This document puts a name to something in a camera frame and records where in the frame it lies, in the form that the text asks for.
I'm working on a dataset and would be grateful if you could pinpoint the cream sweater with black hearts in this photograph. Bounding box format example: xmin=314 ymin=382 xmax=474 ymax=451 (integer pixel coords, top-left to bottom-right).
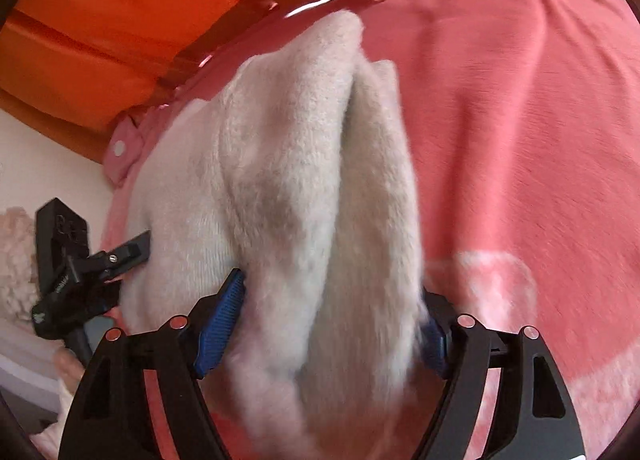
xmin=117 ymin=10 xmax=431 ymax=460

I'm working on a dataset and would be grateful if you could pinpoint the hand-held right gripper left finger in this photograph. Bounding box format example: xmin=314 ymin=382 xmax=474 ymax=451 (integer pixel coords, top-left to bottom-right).
xmin=57 ymin=267 xmax=248 ymax=460

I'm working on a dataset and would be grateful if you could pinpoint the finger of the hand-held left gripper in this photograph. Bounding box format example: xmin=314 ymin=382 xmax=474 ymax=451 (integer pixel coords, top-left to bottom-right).
xmin=70 ymin=230 xmax=152 ymax=287
xmin=75 ymin=286 xmax=122 ymax=322

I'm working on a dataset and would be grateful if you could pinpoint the pink cloth with white snap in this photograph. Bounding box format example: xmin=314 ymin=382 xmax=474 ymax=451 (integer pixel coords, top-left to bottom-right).
xmin=102 ymin=107 xmax=173 ymax=188

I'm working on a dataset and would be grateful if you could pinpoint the pink blanket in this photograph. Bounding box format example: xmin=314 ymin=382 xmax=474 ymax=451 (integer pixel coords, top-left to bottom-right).
xmin=100 ymin=0 xmax=640 ymax=460

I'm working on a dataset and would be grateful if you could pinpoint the person's left hand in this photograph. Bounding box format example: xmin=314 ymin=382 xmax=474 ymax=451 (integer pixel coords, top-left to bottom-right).
xmin=54 ymin=344 xmax=92 ymax=392

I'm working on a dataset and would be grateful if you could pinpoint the orange curtain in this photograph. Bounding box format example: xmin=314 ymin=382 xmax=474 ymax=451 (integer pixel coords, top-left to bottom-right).
xmin=0 ymin=0 xmax=526 ymax=163

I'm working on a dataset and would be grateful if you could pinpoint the fluffy white cloth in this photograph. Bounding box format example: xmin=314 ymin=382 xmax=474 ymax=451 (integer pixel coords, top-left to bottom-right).
xmin=0 ymin=206 xmax=43 ymax=323

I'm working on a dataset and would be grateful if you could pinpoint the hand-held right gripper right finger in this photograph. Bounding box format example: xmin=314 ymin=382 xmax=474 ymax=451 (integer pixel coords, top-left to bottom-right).
xmin=417 ymin=287 xmax=587 ymax=460

